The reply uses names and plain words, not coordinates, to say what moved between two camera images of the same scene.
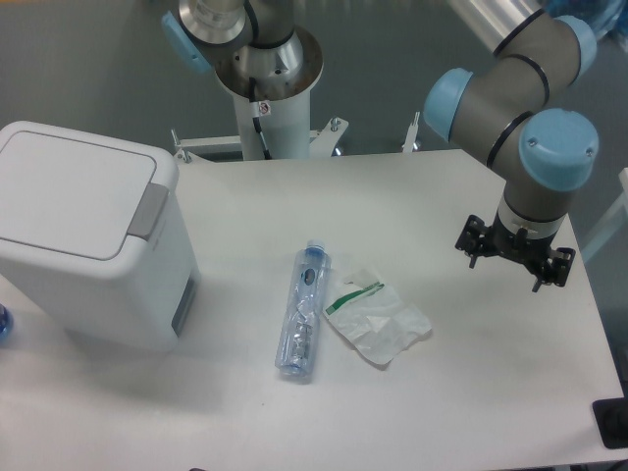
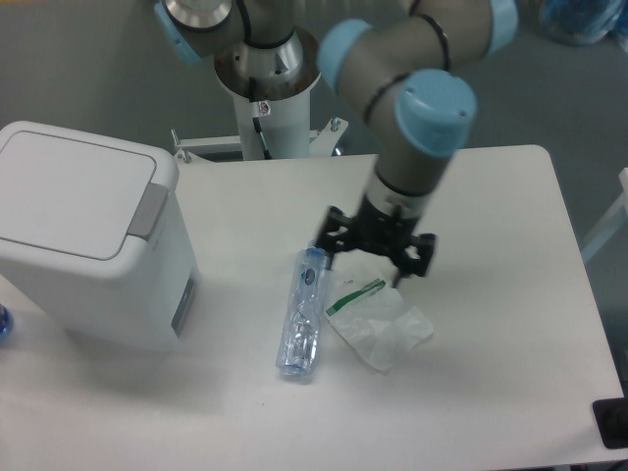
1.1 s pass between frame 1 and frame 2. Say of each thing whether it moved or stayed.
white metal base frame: stayed
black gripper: moved
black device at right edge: stayed
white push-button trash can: stayed
